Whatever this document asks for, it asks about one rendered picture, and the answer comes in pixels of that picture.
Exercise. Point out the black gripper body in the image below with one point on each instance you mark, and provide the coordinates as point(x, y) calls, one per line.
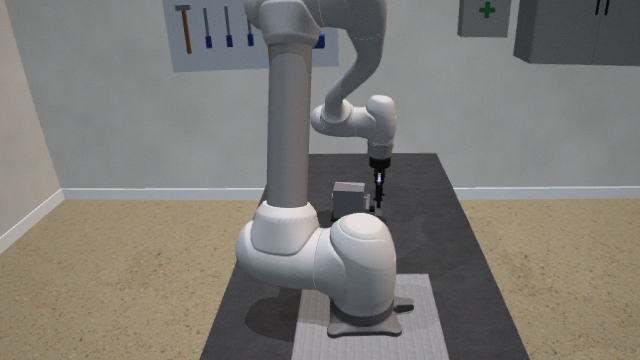
point(379, 165)

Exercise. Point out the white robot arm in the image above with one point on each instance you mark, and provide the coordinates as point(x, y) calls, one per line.
point(354, 263)

